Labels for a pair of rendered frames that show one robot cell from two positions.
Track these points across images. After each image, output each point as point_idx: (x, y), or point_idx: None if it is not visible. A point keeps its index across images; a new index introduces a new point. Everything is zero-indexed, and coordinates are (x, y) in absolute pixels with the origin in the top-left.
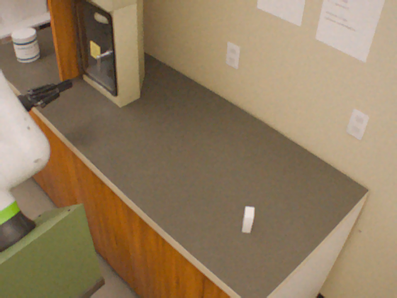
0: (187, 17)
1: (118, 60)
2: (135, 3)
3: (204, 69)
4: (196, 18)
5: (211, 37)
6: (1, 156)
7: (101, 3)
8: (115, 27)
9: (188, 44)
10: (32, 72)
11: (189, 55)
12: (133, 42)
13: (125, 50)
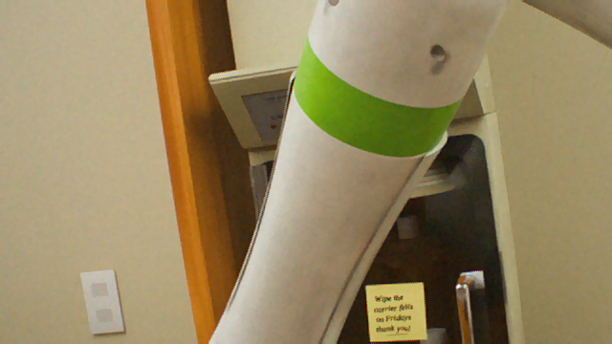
0: (510, 210)
1: (510, 290)
2: (495, 112)
3: (601, 338)
4: (544, 195)
5: (607, 224)
6: None
7: (475, 79)
8: (494, 172)
9: (526, 293)
10: None
11: (537, 327)
12: (511, 238)
13: (510, 258)
